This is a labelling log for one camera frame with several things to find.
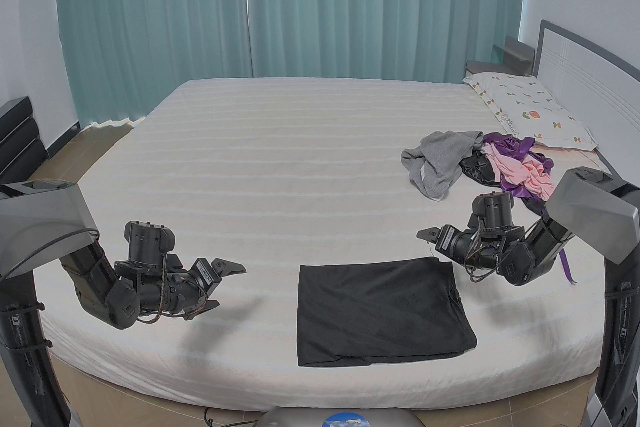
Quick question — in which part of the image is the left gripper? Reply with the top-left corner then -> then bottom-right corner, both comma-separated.
167,257 -> 247,321

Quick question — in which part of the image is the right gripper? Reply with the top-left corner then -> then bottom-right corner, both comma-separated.
416,225 -> 476,262

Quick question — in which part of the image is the black T-shirt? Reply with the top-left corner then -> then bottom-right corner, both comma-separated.
296,256 -> 478,368

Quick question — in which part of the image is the pile of clothes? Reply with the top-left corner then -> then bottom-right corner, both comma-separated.
460,131 -> 578,286

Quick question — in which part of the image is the bed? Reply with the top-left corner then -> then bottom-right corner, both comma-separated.
35,19 -> 640,416

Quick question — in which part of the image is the grey garment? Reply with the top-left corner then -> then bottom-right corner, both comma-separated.
401,130 -> 485,202

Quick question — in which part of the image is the white printed pillow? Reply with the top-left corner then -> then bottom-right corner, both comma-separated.
462,71 -> 599,150

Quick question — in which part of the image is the grey bedside table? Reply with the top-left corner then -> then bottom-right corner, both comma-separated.
465,35 -> 536,76

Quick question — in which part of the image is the black chest of drawers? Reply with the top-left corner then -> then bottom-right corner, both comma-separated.
0,97 -> 50,185

